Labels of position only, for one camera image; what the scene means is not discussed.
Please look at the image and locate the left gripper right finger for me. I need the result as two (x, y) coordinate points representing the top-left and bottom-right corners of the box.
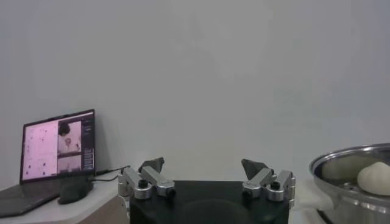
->
(241, 158), (296, 209)

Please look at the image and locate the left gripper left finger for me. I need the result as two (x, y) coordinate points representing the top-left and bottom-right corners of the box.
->
(118, 156), (177, 201)

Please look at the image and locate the white steamed baozi bun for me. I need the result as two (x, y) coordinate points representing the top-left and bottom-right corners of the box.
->
(356, 161), (390, 197)

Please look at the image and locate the stainless steel steamer basket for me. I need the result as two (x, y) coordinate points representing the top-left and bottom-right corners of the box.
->
(308, 142), (390, 224)

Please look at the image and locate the white side table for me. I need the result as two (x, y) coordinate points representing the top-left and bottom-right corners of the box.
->
(0, 172), (130, 224)

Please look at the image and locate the black computer mouse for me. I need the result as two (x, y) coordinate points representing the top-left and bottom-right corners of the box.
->
(57, 177), (94, 205)

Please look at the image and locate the black laptop with lit screen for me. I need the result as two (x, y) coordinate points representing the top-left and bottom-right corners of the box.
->
(0, 108), (97, 219)

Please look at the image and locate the black laptop charger cable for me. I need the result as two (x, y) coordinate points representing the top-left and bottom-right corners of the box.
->
(91, 165), (131, 183)

